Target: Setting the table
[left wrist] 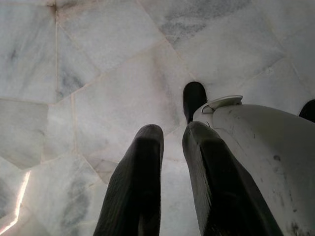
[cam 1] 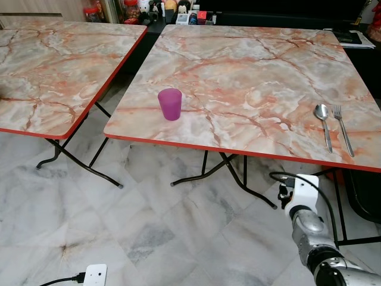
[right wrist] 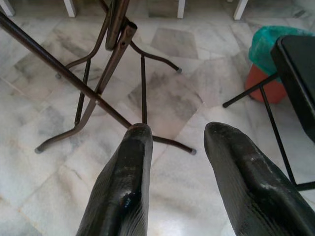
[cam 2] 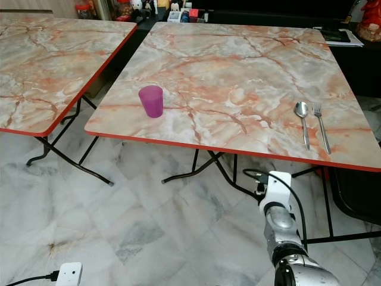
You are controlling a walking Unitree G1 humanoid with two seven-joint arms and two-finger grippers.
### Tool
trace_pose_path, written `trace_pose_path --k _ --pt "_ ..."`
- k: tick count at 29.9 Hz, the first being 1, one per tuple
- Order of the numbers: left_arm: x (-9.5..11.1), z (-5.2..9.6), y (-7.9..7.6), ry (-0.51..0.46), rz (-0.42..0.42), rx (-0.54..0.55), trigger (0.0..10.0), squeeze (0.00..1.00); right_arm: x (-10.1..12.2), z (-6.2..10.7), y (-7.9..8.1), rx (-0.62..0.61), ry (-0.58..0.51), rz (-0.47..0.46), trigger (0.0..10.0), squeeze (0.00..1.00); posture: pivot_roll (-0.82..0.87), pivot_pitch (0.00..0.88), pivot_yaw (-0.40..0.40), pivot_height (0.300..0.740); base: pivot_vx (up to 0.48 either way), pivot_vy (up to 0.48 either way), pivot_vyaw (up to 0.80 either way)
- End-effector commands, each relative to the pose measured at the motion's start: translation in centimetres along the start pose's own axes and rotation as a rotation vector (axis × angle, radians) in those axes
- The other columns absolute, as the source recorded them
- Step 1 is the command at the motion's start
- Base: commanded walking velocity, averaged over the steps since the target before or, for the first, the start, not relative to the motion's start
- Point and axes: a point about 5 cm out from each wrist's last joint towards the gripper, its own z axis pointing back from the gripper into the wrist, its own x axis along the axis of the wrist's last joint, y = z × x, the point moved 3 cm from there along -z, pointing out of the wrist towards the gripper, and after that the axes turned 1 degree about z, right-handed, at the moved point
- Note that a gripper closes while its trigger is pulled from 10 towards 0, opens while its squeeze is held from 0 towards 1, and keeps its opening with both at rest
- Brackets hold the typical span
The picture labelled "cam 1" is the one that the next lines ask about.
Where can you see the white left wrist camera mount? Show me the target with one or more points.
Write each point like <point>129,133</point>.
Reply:
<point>96,275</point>

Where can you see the red lid snack jar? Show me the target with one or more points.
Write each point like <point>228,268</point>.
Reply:
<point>131,11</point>
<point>93,14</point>

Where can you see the black white panda figurine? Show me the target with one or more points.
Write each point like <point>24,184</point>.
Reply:
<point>146,7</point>

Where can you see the red ornament figure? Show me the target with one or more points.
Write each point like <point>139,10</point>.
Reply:
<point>375,21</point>

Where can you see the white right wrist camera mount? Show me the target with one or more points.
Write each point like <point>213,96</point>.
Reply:
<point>303,192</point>

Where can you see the silver metal spoon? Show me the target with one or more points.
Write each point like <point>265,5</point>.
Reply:
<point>322,111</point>

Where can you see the black chair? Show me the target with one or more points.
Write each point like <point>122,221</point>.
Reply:
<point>366,193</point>

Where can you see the small blue box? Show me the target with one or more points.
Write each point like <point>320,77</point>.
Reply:
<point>193,18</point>

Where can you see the purple plastic cup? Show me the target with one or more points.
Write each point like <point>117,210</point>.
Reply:
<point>170,105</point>

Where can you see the silver metal fork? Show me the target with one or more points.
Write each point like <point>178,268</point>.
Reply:
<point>342,126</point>

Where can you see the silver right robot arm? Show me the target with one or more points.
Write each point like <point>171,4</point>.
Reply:
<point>315,235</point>

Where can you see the stack of white papers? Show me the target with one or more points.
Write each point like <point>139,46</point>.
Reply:
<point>366,43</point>

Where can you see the beige wooden cabinet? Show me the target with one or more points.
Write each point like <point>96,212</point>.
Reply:
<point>36,9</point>

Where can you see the black folding table leg frame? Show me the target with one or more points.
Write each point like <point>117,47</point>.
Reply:
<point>77,167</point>
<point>235,170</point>

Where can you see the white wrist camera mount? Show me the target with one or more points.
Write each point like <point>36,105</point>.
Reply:
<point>303,192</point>
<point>96,275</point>

